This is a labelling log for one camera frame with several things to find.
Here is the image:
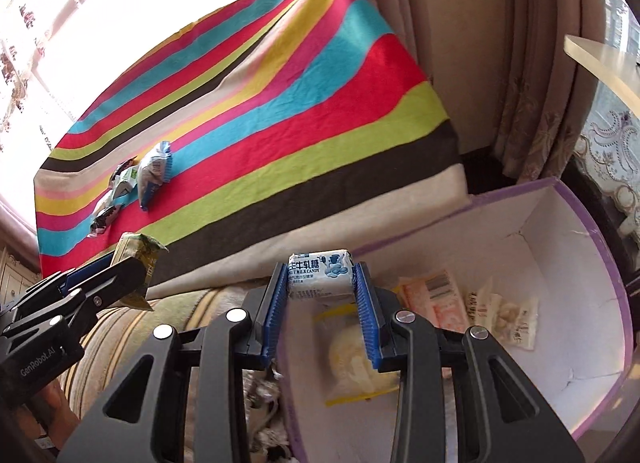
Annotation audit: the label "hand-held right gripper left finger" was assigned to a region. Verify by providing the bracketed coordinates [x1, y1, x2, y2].
[56, 262, 288, 463]

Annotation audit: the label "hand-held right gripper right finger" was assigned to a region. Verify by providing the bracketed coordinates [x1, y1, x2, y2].
[352, 260, 586, 463]

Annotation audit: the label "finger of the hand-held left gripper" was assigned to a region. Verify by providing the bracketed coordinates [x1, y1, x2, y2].
[12, 250, 118, 315]
[0, 256, 162, 340]

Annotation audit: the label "yellow green snack packet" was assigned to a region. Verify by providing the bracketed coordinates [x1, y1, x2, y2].
[109, 232, 168, 312]

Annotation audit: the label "clear yellow-edged pastry packet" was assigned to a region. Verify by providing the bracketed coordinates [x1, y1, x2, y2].
[312, 305, 401, 406]

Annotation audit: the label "blue white milk candy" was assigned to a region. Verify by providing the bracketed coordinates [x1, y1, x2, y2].
[287, 249, 357, 305]

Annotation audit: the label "orange white snack packet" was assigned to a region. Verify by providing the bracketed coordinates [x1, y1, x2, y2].
[392, 269, 471, 336]

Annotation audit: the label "cream puffed snack packet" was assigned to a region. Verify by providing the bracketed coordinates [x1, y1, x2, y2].
[465, 279, 540, 346]

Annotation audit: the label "purple white cardboard box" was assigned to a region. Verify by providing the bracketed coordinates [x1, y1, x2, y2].
[277, 177, 635, 463]

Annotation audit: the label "striped beige sofa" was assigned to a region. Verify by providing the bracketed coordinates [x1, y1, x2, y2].
[60, 285, 296, 463]

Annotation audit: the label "dark patterned candy packet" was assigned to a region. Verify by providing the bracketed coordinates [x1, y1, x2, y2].
[89, 203, 127, 237]

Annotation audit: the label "white carved cabinet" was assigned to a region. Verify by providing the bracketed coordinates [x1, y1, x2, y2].
[0, 238, 42, 285]

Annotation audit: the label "green white snack packet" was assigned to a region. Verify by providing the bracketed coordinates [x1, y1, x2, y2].
[107, 165, 141, 198]

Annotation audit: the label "clear blue-edged pastry packet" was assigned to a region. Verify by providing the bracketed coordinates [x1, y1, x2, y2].
[136, 141, 174, 212]

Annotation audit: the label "crumpled pale wrappers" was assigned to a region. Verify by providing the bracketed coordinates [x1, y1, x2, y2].
[242, 368, 293, 463]

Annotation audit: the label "striped colourful cloth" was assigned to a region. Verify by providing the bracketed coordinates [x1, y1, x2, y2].
[32, 0, 471, 301]

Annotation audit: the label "printed sheer window curtain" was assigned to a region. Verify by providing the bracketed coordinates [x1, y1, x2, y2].
[0, 0, 301, 178]

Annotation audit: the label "embroidered lace curtain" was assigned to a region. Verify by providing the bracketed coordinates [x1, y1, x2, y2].
[572, 0, 640, 244]

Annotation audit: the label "beige curtain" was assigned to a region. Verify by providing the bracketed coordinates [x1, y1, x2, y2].
[280, 0, 606, 184]

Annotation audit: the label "pale wooden board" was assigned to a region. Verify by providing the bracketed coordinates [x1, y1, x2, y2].
[564, 33, 640, 111]

